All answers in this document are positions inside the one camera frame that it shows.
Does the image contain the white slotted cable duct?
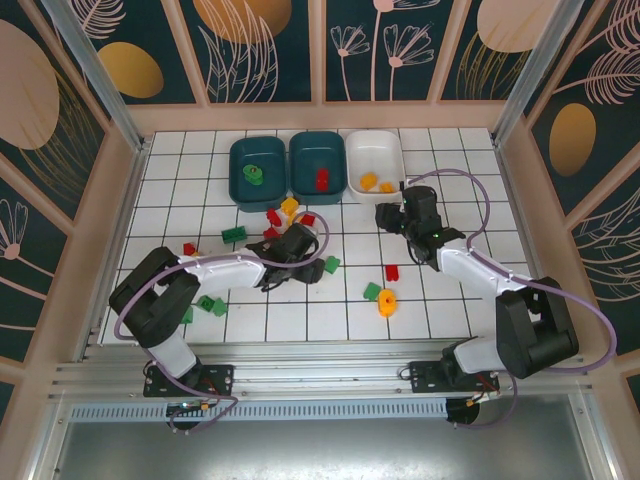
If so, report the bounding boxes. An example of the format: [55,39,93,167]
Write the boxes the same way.
[67,397,450,422]

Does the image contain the round yellow lego with hole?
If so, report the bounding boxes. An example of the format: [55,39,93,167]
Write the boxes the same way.
[377,288,399,319]

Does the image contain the teal plastic container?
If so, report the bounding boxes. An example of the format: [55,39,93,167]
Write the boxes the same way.
[288,130,348,206]
[228,136,290,213]

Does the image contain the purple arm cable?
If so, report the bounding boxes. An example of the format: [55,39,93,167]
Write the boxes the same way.
[403,168,617,430]
[113,212,330,435]

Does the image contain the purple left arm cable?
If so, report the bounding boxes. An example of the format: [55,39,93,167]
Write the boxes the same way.
[113,212,330,435]

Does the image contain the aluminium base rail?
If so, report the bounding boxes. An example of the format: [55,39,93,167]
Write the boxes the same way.
[47,341,599,401]

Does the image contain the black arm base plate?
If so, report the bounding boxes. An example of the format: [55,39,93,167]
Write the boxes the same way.
[408,359,501,396]
[143,363,236,399]

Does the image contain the white plastic container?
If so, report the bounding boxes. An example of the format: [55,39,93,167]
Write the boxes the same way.
[345,129,405,205]

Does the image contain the aluminium frame post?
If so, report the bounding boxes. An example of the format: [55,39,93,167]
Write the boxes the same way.
[41,0,153,153]
[491,0,575,146]

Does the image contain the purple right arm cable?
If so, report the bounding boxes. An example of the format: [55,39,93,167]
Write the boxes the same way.
[403,168,617,430]

